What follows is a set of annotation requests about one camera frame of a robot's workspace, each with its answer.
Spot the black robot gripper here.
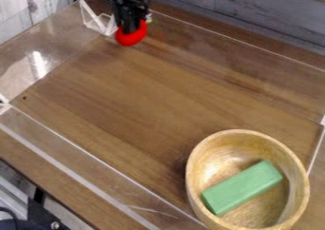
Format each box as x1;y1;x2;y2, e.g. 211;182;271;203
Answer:
109;0;149;34

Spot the red plush strawberry toy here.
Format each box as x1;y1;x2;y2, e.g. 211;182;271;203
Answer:
114;20;147;47

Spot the wooden bowl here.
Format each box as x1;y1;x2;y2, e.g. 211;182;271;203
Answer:
185;129;310;230

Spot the green rectangular block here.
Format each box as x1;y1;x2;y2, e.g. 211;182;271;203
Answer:
200;161;283;216

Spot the clear acrylic corner bracket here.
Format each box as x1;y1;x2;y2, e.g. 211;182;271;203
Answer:
78;0;117;36

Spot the clear acrylic barrier wall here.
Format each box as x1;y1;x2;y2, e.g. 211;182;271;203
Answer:
0;5;325;230

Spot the black cable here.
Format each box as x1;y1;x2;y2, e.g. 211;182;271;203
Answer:
0;206;19;230

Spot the black metal clamp bracket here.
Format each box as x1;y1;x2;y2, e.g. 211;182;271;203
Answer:
26;199;70;230

